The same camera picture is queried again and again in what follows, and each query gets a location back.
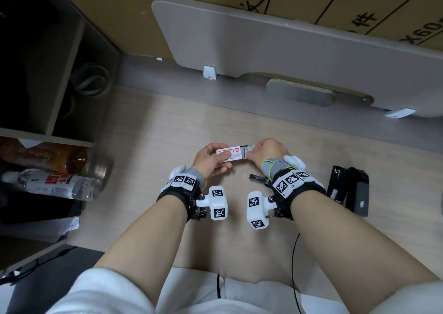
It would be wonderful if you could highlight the clear water bottle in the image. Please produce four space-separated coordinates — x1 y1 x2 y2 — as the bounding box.
1 168 103 200

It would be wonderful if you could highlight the grey green-edged wrist band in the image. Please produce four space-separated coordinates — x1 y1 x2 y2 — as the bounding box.
261 157 290 183
185 167 205 187

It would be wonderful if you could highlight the clear glass cup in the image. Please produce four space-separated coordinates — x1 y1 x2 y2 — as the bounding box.
87 155 114 186

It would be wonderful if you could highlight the person's white shirt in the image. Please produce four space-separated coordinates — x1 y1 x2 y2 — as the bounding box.
45 266 443 314

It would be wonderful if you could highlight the grey oval cable grommet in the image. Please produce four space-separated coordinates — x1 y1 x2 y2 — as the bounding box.
265 78 335 108

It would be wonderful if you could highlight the grey coiled strap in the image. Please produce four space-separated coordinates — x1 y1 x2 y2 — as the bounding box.
71 64 108 98

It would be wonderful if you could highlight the person's right hand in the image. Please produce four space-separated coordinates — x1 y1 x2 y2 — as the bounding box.
246 138 291 171

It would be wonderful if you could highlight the white marker wrist camera rig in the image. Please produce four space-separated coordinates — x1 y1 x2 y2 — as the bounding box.
156 164 230 223
246 155 327 231

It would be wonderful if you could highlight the grey desk divider panel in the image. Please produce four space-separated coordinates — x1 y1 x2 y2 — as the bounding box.
152 0 443 117

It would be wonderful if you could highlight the person's right forearm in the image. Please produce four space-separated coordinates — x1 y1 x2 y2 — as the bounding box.
289 189 442 314

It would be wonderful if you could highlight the person's left hand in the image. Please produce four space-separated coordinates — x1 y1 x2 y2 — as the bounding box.
191 143 233 183

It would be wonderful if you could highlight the white red staples box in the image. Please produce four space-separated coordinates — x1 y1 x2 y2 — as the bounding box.
216 145 256 160

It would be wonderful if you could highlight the person's left forearm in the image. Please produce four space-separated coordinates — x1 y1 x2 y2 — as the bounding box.
92 192 190 307

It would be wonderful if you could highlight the white plastic bag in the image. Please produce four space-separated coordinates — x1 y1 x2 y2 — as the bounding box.
41 217 81 243

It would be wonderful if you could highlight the dark open shelf unit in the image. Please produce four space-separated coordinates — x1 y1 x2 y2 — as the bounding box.
0 0 122 266

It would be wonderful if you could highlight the brown drink bottle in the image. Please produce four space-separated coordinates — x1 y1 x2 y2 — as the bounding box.
0 138 89 175

